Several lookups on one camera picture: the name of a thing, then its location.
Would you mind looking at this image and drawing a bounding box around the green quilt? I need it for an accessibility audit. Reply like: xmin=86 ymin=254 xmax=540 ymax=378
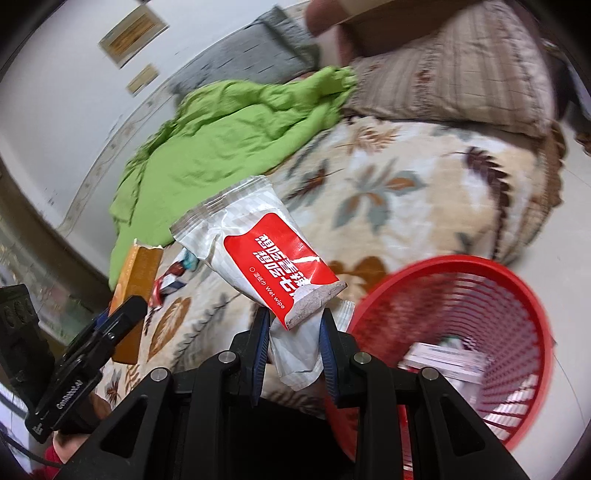
xmin=108 ymin=66 xmax=358 ymax=289

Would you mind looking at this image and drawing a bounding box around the wall switch plate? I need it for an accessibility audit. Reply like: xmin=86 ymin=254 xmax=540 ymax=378
xmin=126 ymin=64 xmax=160 ymax=97

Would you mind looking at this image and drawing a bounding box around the framed wall plaque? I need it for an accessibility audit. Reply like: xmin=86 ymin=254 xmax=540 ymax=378
xmin=98 ymin=4 xmax=169 ymax=70

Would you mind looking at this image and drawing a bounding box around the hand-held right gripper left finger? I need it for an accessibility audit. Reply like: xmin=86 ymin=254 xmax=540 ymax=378
xmin=53 ymin=307 xmax=273 ymax=480

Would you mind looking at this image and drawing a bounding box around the leaf print blanket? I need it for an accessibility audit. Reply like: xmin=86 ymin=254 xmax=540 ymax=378
xmin=99 ymin=115 xmax=566 ymax=411

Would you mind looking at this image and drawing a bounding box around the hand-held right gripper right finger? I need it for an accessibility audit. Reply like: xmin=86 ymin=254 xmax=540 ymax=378
xmin=320 ymin=308 xmax=532 ymax=480

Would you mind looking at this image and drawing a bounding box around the orange cardboard box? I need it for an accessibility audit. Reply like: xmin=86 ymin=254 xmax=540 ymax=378
xmin=108 ymin=239 xmax=164 ymax=365

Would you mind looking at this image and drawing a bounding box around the red label wet wipe packet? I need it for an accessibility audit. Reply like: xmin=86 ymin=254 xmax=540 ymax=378
xmin=170 ymin=175 xmax=354 ymax=392

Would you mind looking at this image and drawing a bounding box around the red white candy wrapper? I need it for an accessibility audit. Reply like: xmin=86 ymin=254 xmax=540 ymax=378
xmin=148 ymin=272 xmax=188 ymax=308

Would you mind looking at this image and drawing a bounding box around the red plastic mesh basket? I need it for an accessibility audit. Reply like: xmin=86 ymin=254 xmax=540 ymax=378
xmin=323 ymin=255 xmax=555 ymax=480

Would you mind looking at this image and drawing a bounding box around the striped beige pillow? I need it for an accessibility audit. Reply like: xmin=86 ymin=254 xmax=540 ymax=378
xmin=342 ymin=0 xmax=557 ymax=139

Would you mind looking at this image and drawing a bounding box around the person's left hand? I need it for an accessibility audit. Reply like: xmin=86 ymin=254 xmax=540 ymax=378
xmin=53 ymin=392 xmax=114 ymax=462

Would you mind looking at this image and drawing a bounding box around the grey quilted pillow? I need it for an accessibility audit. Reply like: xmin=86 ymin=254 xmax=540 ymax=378
xmin=168 ymin=6 xmax=321 ymax=100

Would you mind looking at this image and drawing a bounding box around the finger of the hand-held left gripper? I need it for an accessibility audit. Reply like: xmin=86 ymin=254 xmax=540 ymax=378
xmin=60 ymin=295 xmax=148 ymax=365
xmin=0 ymin=285 xmax=55 ymax=407

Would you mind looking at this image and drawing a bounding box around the white printed medicine box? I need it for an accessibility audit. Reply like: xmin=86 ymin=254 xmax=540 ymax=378
xmin=399 ymin=342 xmax=488 ymax=384

